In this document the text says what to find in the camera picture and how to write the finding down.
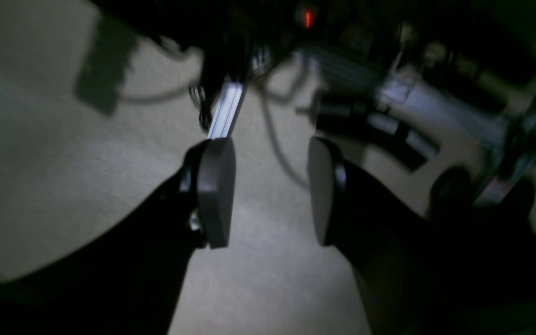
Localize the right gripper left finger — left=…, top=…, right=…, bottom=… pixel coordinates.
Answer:
left=0, top=138, right=236, bottom=335

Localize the black floor cable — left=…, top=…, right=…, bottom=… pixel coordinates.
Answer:
left=249, top=56, right=315, bottom=191

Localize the aluminium frame rail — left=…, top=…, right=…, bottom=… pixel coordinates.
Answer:
left=207, top=82, right=246, bottom=139

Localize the power strip with red light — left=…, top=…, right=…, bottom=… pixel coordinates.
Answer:
left=291, top=0, right=325, bottom=30

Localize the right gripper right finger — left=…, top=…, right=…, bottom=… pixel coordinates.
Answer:
left=308, top=136, right=536, bottom=335

